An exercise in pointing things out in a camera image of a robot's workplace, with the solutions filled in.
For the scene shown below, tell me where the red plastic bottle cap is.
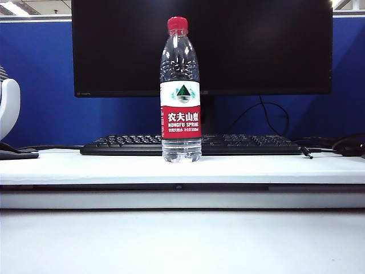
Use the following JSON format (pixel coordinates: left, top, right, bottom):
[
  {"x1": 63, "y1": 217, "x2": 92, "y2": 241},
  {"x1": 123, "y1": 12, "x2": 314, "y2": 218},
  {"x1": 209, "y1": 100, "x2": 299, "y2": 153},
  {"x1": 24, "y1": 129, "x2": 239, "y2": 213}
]
[{"x1": 167, "y1": 16, "x2": 189, "y2": 31}]

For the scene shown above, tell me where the white desk fan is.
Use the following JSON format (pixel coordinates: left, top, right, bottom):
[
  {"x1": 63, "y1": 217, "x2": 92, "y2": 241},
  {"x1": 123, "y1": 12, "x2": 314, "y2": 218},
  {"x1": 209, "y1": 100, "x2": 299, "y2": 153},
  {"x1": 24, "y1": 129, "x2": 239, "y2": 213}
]
[{"x1": 0, "y1": 65, "x2": 21, "y2": 142}]

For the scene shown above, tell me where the black computer keyboard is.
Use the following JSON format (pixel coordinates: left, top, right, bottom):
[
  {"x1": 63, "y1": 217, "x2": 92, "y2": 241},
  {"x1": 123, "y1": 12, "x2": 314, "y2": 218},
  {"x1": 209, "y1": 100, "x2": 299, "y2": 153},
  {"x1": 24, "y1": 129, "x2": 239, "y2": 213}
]
[{"x1": 79, "y1": 134, "x2": 302, "y2": 156}]

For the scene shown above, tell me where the thin black monitor cable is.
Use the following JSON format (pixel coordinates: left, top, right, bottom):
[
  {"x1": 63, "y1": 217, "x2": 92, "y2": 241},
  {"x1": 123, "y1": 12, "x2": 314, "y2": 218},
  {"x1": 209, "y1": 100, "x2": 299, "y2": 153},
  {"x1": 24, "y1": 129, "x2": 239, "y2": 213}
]
[{"x1": 225, "y1": 95, "x2": 290, "y2": 137}]

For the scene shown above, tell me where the black power adapter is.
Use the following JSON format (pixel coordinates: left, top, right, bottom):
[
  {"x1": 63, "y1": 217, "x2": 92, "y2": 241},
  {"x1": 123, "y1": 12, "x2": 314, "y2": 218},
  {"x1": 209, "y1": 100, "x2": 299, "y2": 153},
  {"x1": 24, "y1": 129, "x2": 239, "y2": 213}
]
[{"x1": 343, "y1": 145, "x2": 365, "y2": 157}]

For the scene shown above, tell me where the black computer monitor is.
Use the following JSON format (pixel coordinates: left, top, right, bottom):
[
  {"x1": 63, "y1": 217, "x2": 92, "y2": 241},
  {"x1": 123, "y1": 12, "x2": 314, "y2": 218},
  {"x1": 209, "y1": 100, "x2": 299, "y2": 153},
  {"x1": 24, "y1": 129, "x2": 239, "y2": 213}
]
[{"x1": 71, "y1": 0, "x2": 334, "y2": 98}]

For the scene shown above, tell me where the black keyboard cable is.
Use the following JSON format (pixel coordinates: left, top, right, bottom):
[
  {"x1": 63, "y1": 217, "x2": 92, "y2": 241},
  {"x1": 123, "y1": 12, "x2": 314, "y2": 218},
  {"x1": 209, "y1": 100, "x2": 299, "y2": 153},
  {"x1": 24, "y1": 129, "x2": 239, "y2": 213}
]
[{"x1": 16, "y1": 144, "x2": 83, "y2": 151}]

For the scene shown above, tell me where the black barrel plug cable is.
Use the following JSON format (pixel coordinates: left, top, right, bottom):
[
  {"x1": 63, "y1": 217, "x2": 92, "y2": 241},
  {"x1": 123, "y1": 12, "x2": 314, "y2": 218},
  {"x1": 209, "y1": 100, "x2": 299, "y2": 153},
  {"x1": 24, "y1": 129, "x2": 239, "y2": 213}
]
[{"x1": 301, "y1": 145, "x2": 336, "y2": 159}]

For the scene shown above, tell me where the black monitor stand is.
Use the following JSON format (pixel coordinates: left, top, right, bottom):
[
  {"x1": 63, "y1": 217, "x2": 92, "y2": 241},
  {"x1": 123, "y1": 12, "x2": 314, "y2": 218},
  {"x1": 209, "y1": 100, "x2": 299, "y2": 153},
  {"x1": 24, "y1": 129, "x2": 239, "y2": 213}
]
[{"x1": 201, "y1": 94, "x2": 217, "y2": 135}]

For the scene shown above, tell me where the dark grey cloth shirt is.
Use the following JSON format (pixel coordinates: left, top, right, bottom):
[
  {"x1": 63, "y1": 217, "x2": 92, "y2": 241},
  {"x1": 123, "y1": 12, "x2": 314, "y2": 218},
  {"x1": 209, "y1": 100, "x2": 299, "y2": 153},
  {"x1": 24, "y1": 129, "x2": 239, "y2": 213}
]
[{"x1": 0, "y1": 141, "x2": 40, "y2": 160}]

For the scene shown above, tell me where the clear plastic water bottle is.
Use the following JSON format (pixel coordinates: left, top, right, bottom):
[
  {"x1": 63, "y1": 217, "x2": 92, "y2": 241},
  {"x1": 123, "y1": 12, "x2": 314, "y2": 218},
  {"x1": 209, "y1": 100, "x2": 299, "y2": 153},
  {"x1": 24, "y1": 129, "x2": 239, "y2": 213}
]
[{"x1": 159, "y1": 27, "x2": 202, "y2": 164}]

